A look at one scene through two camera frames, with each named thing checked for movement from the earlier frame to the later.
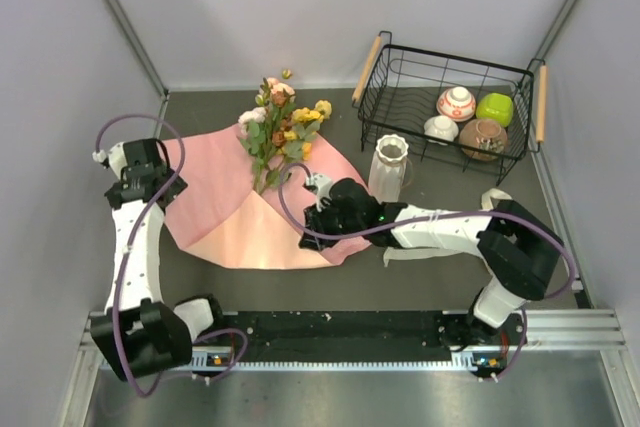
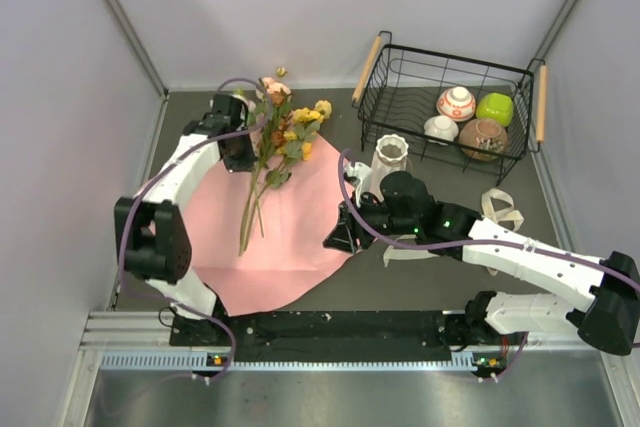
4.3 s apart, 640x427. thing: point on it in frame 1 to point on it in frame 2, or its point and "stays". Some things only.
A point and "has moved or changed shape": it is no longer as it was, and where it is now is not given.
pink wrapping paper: (220, 217) has moved or changed shape
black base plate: (345, 336) stays
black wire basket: (483, 113) stays
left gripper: (177, 187) to (246, 162)
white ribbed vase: (387, 169) stays
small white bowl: (441, 126) stays
